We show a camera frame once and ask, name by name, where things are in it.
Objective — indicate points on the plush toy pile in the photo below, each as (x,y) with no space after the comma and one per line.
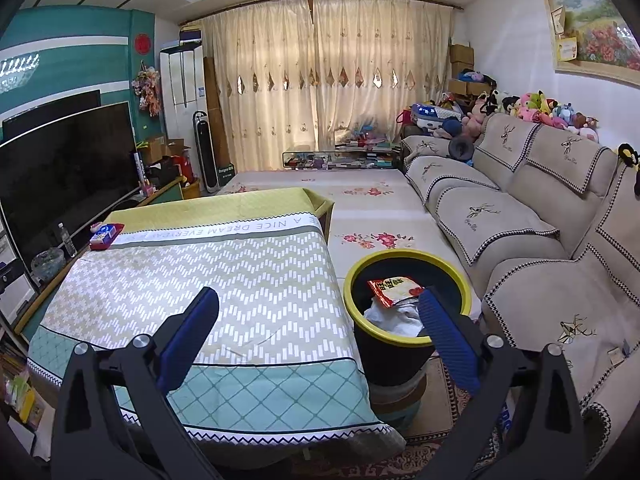
(446,120)

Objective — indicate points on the framed flower painting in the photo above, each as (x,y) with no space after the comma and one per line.
(591,38)

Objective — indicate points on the red blue tissue box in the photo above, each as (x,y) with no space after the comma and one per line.
(104,236)

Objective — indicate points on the black flat television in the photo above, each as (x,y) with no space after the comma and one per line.
(64,174)

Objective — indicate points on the paper flower wall decoration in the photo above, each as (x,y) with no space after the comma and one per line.
(146,88)

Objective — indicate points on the white drawer unit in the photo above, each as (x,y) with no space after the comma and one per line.
(17,290)

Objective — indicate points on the clear water bottle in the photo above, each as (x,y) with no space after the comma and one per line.
(67,241)

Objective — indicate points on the low glass shelf clutter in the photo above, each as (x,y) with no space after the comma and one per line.
(362,149)

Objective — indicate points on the cream curtains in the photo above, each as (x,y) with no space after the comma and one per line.
(307,72)

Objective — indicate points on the cardboard boxes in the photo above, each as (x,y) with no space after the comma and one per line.
(465,79)

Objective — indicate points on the beige sofa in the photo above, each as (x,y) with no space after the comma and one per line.
(546,225)

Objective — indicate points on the yellow rimmed dark trash bin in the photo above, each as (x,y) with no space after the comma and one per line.
(389,360)

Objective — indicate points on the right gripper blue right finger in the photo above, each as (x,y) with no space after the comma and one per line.
(454,338)

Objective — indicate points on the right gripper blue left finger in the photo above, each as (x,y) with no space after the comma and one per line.
(181,337)

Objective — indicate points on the patterned table cloth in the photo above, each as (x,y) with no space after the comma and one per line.
(235,302)

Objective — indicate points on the black tower fan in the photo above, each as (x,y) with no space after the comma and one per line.
(206,153)

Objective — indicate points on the glass ashtray bowl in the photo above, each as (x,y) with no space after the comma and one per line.
(48,264)

